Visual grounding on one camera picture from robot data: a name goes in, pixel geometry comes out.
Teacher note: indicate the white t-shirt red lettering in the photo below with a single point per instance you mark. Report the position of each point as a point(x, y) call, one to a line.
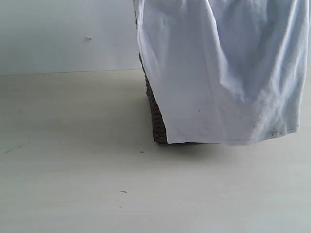
point(248, 60)

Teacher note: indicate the dark brown wicker basket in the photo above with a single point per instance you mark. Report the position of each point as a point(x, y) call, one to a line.
point(160, 78)

